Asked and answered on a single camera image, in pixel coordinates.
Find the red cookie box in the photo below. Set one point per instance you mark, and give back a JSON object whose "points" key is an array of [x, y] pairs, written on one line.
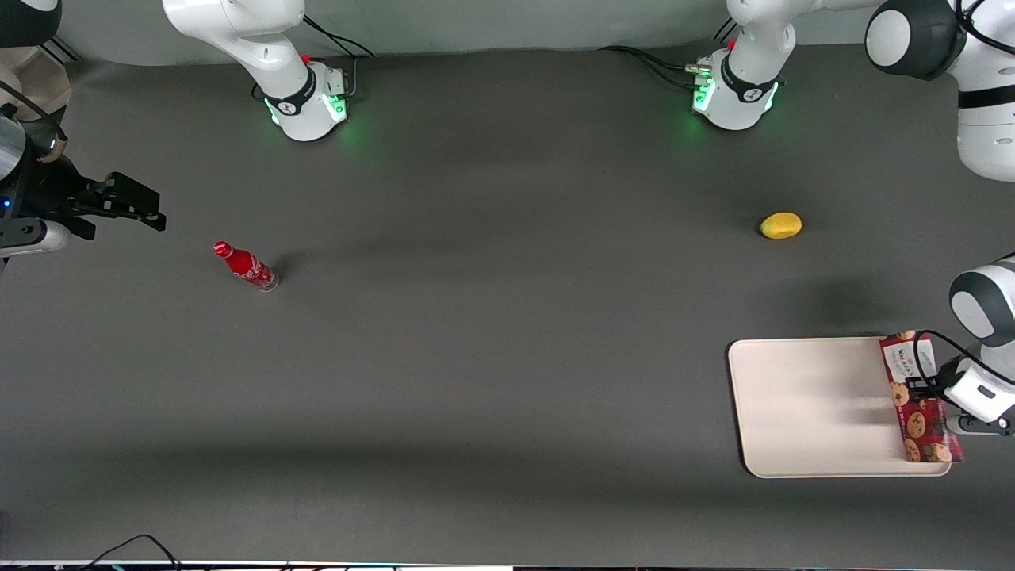
{"points": [[924, 432]]}

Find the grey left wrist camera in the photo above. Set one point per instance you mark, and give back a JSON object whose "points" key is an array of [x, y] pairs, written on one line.
{"points": [[983, 427]]}

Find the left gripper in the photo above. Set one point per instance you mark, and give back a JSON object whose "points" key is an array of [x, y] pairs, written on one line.
{"points": [[922, 389]]}

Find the yellow lemon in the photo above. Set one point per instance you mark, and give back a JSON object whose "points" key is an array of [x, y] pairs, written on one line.
{"points": [[781, 226]]}

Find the red cola bottle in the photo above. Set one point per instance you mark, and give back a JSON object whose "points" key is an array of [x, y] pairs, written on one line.
{"points": [[244, 266]]}

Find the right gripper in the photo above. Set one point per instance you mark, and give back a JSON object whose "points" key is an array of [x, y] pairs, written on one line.
{"points": [[49, 196]]}

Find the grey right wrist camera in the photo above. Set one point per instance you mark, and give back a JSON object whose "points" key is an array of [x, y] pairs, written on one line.
{"points": [[32, 236]]}

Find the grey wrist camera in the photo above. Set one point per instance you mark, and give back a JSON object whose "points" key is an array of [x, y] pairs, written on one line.
{"points": [[983, 427], [32, 236]]}

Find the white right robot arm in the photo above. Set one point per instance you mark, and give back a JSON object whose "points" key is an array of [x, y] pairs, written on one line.
{"points": [[293, 87]]}

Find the beige plastic tray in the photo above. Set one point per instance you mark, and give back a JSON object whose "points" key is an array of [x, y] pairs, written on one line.
{"points": [[809, 404]]}

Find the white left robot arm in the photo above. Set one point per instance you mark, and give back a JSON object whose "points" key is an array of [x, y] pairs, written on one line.
{"points": [[987, 95]]}

